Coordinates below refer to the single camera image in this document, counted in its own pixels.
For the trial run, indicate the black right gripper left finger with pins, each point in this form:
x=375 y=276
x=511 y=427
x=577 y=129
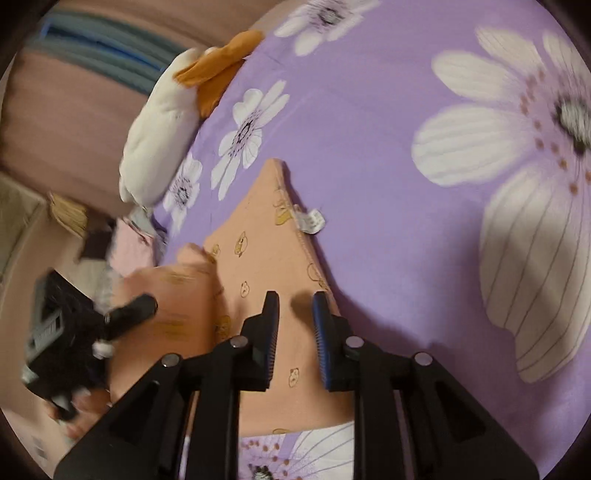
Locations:
x=180 y=419

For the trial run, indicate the woven straw basket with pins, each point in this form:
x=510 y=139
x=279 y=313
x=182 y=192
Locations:
x=69 y=214

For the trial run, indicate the left hand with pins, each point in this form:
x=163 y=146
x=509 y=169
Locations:
x=91 y=405

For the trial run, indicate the white garment label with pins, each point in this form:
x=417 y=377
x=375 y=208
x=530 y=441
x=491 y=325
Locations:
x=309 y=222

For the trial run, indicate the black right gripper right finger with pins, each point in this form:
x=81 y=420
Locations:
x=413 y=419

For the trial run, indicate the purple floral bed sheet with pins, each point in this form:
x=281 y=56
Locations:
x=447 y=145

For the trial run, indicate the orange duck print garment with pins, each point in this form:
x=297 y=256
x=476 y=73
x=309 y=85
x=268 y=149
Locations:
x=208 y=291

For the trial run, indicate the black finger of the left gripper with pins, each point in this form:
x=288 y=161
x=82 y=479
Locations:
x=123 y=319

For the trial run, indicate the white orange plush toy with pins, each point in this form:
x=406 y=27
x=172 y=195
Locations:
x=185 y=94

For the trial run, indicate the pink garment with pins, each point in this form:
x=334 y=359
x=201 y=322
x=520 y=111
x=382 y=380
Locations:
x=131 y=249

